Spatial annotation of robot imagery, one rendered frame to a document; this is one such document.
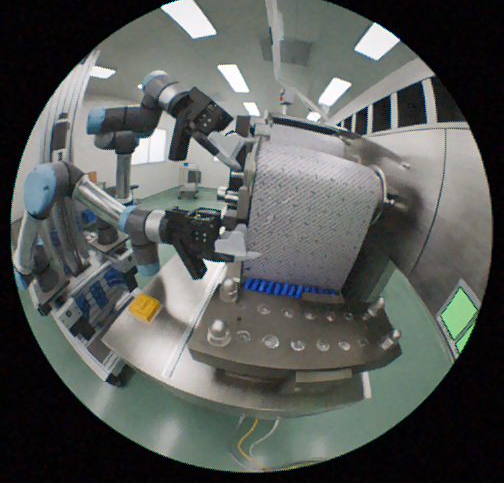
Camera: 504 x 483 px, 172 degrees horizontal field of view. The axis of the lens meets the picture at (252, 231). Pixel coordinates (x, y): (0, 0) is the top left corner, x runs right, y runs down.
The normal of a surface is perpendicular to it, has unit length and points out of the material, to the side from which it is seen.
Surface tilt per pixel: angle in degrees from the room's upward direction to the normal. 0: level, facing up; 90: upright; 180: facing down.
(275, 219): 90
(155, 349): 0
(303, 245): 90
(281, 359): 0
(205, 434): 0
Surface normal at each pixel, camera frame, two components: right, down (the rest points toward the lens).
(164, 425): 0.13, -0.90
